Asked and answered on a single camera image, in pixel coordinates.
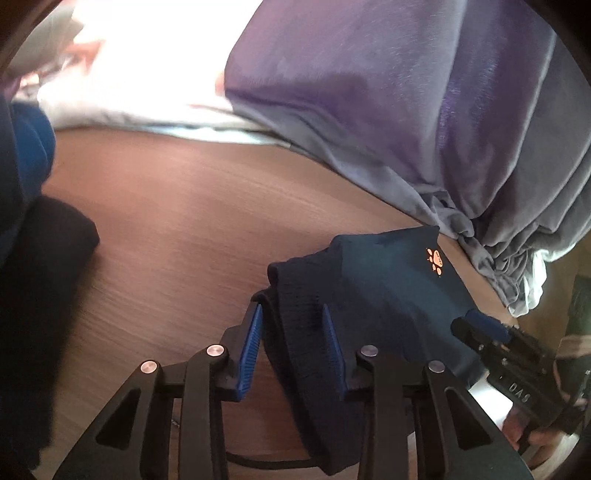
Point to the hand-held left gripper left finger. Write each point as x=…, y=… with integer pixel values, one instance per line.
x=244, y=355

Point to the black folded garment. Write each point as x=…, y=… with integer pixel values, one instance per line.
x=41, y=300

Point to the blue folded garment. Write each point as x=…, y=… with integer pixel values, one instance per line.
x=32, y=138

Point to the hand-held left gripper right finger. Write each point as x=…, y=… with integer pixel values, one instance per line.
x=333, y=350

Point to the person's right hand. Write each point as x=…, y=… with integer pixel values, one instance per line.
x=540, y=438

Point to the dark pants with orange print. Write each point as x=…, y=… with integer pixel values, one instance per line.
x=388, y=323

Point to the pink sheer curtain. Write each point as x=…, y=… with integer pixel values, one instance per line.
x=138, y=78

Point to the grey curtain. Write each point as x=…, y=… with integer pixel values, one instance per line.
x=392, y=106

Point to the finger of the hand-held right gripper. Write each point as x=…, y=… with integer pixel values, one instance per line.
x=468, y=334
x=487, y=323

